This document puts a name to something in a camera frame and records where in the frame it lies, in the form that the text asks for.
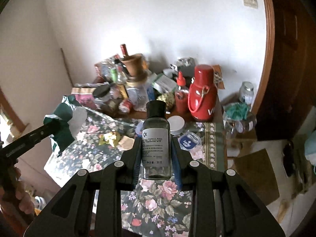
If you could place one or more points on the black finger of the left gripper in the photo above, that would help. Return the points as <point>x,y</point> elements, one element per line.
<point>11,152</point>

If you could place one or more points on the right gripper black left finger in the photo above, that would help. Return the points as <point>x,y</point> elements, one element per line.
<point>119,176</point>

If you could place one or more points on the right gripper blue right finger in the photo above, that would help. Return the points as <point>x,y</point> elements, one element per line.
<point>191,175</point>

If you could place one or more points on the yellow green snack bag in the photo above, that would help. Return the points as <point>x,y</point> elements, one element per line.
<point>111,138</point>

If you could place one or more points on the small dark labelled bottle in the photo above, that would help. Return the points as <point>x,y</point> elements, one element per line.
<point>156,156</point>

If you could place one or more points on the round silver tin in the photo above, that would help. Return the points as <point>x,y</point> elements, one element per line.
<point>177,124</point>

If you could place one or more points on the green plastic bag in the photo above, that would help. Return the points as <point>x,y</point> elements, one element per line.
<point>70,116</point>

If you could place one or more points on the person's left hand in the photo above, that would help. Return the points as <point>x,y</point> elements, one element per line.
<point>17,200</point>

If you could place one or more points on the brown cardboard piece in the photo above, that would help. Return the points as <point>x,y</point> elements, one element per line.
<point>126,143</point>

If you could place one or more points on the clear lid plastic box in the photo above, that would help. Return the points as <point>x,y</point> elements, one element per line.
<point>188,141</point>

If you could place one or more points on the floral green tablecloth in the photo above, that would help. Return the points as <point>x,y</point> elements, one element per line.
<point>157,206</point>

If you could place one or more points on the wooden table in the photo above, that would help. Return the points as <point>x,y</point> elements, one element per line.
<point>157,109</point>

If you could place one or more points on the small red can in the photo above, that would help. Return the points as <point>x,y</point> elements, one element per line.
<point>126,106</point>

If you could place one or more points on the red thermos jug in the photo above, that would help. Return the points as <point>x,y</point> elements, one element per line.
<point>202,93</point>

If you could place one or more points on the red sauce squeeze bottle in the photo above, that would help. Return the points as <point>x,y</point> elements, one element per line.
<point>181,94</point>

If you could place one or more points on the yellow green yarn ball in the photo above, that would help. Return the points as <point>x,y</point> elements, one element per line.
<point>169,99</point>

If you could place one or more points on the glass jar with gold lid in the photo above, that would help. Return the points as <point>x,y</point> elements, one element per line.
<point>137,91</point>

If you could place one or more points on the black lid glass jar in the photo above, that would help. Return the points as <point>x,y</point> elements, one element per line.
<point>107,98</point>

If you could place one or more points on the maroon striped paper bag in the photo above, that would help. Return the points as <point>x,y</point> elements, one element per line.
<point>85,94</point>

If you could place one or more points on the yellow labelled liquor bottle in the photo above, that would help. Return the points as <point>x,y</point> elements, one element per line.
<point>121,78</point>

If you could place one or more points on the clear jar with silver lid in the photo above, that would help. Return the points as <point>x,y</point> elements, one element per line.
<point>246,92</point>

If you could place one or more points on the green cap bottle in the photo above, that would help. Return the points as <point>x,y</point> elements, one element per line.
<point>114,74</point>

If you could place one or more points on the red patterned snack package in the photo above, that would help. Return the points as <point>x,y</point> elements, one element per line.
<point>103,68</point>

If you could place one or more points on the brown clay vase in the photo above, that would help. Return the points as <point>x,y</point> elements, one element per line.
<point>134,64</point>

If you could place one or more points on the dark wine bottle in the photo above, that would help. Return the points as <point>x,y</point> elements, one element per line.
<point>124,51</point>

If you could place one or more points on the dark wooden door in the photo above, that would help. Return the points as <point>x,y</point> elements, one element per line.
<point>287,87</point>

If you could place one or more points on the wall light switch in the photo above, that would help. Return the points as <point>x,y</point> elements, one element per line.
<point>251,3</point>

